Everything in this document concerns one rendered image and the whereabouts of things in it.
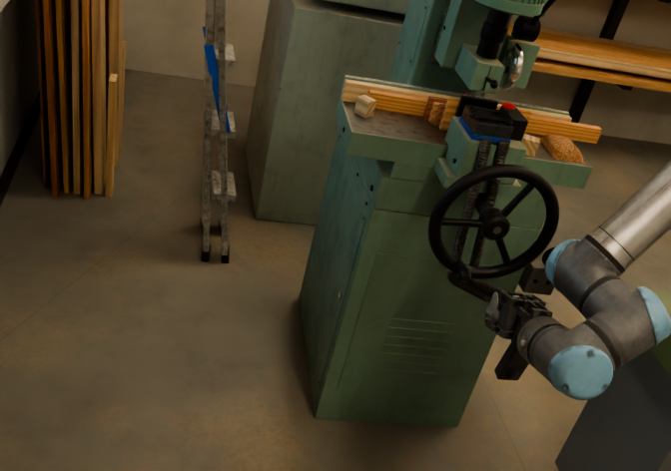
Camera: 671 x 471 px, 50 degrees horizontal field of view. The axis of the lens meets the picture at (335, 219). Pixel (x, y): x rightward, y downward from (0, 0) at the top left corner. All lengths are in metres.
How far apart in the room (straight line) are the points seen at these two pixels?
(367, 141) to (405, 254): 0.34
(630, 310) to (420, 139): 0.65
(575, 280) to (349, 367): 0.88
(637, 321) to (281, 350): 1.34
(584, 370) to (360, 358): 0.91
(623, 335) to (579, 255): 0.17
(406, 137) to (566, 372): 0.70
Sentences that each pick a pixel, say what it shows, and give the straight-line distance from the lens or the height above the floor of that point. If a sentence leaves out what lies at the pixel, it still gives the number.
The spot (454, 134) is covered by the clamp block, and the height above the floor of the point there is 0.94.
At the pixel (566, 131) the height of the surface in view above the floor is 0.92.
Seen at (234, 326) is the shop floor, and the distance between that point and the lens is 2.39.
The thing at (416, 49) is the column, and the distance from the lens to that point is 1.97.
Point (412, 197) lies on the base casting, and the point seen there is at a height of 0.76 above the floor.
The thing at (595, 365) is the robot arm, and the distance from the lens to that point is 1.23.
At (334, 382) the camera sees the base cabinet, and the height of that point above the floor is 0.15.
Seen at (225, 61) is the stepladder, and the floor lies 0.75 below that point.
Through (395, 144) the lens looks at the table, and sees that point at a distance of 1.65.
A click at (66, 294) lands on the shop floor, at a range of 2.47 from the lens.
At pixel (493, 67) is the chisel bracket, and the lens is 1.76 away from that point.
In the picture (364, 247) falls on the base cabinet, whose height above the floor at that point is 0.60.
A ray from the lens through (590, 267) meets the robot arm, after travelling 1.33.
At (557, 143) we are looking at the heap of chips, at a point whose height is 0.92.
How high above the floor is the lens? 1.53
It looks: 30 degrees down
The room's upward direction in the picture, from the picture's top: 14 degrees clockwise
